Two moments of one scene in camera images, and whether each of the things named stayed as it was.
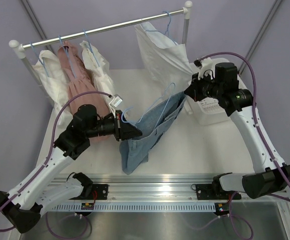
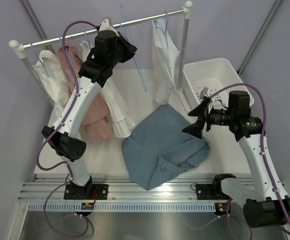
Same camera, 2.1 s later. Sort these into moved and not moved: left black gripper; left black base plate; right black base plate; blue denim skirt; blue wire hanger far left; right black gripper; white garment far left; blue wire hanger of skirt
Moved: left black gripper; blue wire hanger of skirt; blue denim skirt; right black gripper
Not moved: white garment far left; left black base plate; right black base plate; blue wire hanger far left
